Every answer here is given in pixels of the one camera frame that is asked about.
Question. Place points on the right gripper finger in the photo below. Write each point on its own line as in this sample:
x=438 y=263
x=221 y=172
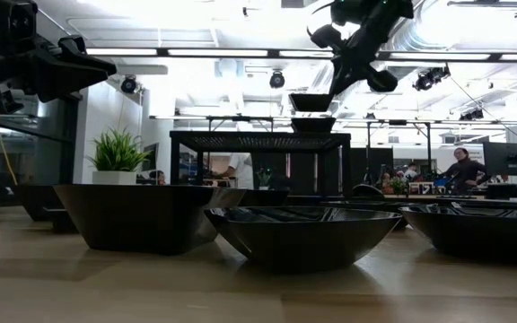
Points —
x=340 y=72
x=353 y=74

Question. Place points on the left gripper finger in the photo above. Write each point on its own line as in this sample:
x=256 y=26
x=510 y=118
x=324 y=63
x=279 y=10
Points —
x=65 y=76
x=79 y=50

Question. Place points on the small black square plate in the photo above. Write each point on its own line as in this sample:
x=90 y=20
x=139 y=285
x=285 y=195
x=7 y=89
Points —
x=61 y=220

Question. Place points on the black ceiling spotlight cluster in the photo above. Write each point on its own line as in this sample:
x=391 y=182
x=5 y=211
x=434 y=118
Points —
x=471 y=115
x=429 y=79

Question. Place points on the overhead LED light bar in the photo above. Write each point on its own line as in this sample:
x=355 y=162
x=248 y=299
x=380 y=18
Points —
x=442 y=56

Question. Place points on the artificial plant in white pot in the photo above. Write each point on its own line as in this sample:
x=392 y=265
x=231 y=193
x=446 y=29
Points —
x=117 y=154

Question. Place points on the black perforated metal shelf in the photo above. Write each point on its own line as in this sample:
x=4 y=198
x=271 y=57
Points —
x=263 y=142

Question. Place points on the person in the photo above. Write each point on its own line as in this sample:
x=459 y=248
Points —
x=160 y=177
x=386 y=181
x=240 y=170
x=465 y=172
x=411 y=171

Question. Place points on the leafy background desk plant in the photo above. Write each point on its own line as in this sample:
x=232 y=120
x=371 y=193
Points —
x=397 y=185

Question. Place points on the small background potted plant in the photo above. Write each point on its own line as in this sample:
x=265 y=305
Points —
x=264 y=178

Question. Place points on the black computer monitor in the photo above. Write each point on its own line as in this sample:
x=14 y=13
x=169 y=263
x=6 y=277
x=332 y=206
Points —
x=508 y=159

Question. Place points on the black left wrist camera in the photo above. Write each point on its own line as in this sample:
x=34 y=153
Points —
x=20 y=20

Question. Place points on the black background metal frame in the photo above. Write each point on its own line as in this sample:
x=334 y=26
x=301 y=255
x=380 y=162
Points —
x=397 y=122

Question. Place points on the dark wall screen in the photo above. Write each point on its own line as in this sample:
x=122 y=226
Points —
x=151 y=157

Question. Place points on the black curved frame bracket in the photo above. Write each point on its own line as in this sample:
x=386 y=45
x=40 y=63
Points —
x=368 y=191

